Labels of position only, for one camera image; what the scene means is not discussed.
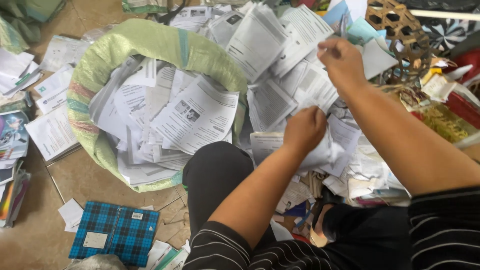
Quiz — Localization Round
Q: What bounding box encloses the person's right hand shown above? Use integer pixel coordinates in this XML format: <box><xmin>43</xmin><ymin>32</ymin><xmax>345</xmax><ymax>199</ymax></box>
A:
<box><xmin>317</xmin><ymin>37</ymin><xmax>368</xmax><ymax>91</ymax></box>

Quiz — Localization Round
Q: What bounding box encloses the person's left hand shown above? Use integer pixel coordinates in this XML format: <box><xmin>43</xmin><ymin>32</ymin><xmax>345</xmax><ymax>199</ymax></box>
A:
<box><xmin>282</xmin><ymin>106</ymin><xmax>328</xmax><ymax>155</ymax></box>

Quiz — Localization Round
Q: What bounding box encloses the printed white paper sheet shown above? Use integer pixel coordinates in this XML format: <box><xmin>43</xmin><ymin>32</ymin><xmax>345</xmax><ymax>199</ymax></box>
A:
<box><xmin>271</xmin><ymin>4</ymin><xmax>335</xmax><ymax>78</ymax></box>

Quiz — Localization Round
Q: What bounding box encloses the heap of loose printed papers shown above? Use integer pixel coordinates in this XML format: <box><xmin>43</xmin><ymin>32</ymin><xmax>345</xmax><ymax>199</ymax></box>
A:
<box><xmin>157</xmin><ymin>0</ymin><xmax>411</xmax><ymax>226</ymax></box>

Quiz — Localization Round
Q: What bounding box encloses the brown woven bamboo basket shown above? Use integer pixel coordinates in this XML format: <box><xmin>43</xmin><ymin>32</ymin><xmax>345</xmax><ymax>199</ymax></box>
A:
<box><xmin>364</xmin><ymin>0</ymin><xmax>436</xmax><ymax>86</ymax></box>

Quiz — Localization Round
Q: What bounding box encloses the person's black trouser leg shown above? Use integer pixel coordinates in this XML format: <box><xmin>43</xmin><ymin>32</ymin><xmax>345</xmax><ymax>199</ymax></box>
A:
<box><xmin>311</xmin><ymin>202</ymin><xmax>412</xmax><ymax>270</ymax></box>
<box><xmin>182</xmin><ymin>141</ymin><xmax>277</xmax><ymax>249</ymax></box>

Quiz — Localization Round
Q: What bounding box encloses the heap of papers in sack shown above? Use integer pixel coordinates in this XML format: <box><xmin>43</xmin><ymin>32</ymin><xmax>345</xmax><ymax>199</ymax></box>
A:
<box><xmin>88</xmin><ymin>56</ymin><xmax>241</xmax><ymax>186</ymax></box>

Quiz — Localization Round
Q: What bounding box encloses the red plastic container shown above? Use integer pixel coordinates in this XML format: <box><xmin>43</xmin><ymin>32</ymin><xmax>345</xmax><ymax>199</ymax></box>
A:
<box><xmin>442</xmin><ymin>49</ymin><xmax>480</xmax><ymax>130</ymax></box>

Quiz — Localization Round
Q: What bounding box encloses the green woven plastic sack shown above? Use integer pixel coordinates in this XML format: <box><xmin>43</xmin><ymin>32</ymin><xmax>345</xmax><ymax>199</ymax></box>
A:
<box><xmin>67</xmin><ymin>19</ymin><xmax>249</xmax><ymax>193</ymax></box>

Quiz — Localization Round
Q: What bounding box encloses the person's black striped shirt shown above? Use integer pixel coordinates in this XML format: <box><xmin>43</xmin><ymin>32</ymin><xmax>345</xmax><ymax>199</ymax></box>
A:
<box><xmin>182</xmin><ymin>187</ymin><xmax>480</xmax><ymax>270</ymax></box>

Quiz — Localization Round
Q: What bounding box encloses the small stack of booklets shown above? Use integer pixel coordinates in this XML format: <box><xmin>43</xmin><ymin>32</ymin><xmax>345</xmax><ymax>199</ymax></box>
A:
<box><xmin>139</xmin><ymin>240</ymin><xmax>191</xmax><ymax>270</ymax></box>

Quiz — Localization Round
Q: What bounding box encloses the blue plaid notebook cover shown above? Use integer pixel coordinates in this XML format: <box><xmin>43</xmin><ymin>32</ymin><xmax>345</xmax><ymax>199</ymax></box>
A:
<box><xmin>68</xmin><ymin>201</ymin><xmax>160</xmax><ymax>268</ymax></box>

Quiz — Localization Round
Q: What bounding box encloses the white paper scrap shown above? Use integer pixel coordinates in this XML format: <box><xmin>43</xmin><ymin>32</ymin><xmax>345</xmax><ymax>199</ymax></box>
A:
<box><xmin>58</xmin><ymin>198</ymin><xmax>84</xmax><ymax>233</ymax></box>

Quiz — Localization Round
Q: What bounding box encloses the grey crumpled bag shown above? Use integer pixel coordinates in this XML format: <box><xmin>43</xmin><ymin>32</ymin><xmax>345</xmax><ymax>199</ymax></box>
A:
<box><xmin>64</xmin><ymin>254</ymin><xmax>128</xmax><ymax>270</ymax></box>

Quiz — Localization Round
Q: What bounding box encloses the pile of colourful books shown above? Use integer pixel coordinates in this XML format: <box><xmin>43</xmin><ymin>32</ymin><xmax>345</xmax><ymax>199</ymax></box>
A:
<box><xmin>0</xmin><ymin>35</ymin><xmax>91</xmax><ymax>229</ymax></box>

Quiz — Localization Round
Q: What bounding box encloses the green folded sack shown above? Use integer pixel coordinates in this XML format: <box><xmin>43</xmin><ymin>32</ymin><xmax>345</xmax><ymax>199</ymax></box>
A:
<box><xmin>0</xmin><ymin>0</ymin><xmax>67</xmax><ymax>55</ymax></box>

